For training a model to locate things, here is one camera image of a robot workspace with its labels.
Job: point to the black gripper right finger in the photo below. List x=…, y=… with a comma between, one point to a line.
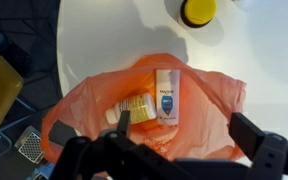
x=270, y=153

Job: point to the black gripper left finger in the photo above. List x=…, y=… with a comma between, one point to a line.
x=117, y=156

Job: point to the white and orange supplement bottle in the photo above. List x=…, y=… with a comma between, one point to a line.
x=139, y=106

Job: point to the orange plastic bag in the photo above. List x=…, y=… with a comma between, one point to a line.
x=204, y=110

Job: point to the blue control box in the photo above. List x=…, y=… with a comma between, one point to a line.
x=44, y=171

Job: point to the metal mesh power supply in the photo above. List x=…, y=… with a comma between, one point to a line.
x=30, y=145

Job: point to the yellow lid jar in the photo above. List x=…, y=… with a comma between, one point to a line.
x=199, y=11

